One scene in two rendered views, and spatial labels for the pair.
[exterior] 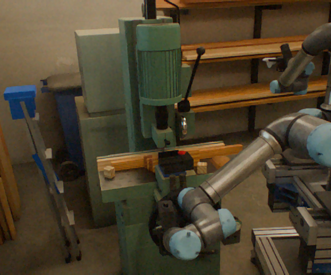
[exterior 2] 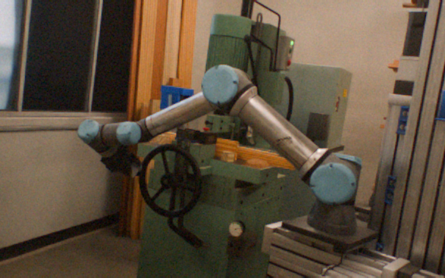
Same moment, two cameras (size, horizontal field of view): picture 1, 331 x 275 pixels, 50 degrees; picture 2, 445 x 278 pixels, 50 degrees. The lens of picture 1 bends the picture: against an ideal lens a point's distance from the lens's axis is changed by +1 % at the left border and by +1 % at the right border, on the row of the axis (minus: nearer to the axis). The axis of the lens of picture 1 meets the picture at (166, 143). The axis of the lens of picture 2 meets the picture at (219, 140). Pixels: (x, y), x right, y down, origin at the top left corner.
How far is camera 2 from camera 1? 1.42 m
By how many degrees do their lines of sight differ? 42
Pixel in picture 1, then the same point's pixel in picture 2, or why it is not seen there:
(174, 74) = (228, 59)
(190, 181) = (194, 151)
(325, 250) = (278, 268)
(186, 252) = (82, 131)
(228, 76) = not seen: outside the picture
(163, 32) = (222, 18)
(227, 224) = (122, 127)
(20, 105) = (168, 98)
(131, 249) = (148, 215)
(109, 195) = (143, 150)
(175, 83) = not seen: hidden behind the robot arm
